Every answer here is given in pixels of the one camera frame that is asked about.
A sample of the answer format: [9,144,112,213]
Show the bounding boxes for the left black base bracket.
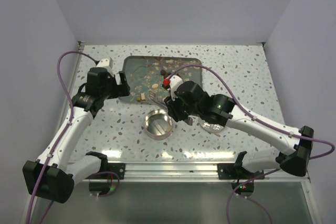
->
[88,163,126,180]

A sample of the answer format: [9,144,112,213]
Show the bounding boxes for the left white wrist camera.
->
[96,57,114,76]

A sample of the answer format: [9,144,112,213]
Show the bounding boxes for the right black base bracket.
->
[217,163,265,180]

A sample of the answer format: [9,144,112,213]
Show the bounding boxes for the black base bracket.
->
[88,163,126,180]
[217,163,265,180]

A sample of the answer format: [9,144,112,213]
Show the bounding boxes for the metal tweezers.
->
[146,91,167,110]

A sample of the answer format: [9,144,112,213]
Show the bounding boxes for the aluminium rail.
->
[78,162,312,183]

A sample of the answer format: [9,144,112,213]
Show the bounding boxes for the white bar chocolate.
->
[164,125,172,133]

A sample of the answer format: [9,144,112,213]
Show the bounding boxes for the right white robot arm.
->
[162,77,313,178]

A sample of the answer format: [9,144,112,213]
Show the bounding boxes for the round metal tin lid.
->
[198,118,224,133]

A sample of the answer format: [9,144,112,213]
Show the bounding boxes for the round metal tin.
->
[144,109,174,141]

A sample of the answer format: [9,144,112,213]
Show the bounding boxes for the floral teal tray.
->
[120,56,202,104]

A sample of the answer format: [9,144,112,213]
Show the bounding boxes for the white oval chocolate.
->
[152,83,159,89]

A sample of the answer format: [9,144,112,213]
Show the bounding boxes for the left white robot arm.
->
[23,67,130,203]

